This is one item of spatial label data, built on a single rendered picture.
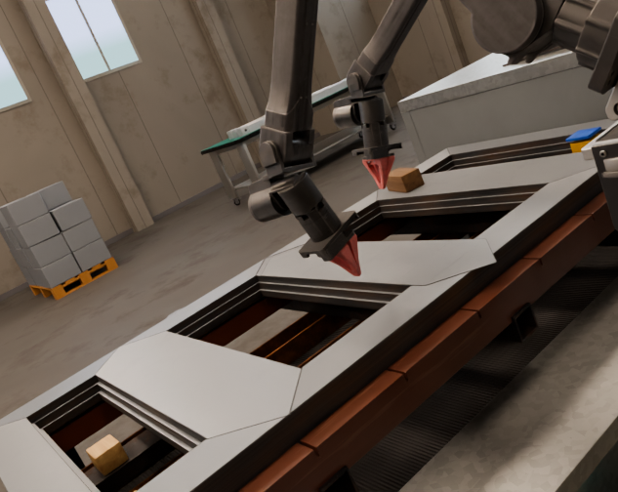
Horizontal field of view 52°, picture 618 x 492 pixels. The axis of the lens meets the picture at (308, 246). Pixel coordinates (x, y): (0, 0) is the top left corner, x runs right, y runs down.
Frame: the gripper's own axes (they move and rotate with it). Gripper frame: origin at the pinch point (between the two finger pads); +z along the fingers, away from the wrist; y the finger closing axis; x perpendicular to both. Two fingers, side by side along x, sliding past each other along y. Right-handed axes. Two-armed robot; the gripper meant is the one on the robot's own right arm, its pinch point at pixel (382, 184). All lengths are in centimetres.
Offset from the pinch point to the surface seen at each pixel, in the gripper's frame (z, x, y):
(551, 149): 0, 9, -52
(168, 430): 29, 17, 67
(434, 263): 12.6, 29.7, 15.4
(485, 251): 11.0, 37.9, 10.8
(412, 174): 0.8, -15.4, -24.6
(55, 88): -140, -884, -160
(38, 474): 32, 8, 86
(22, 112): -109, -880, -107
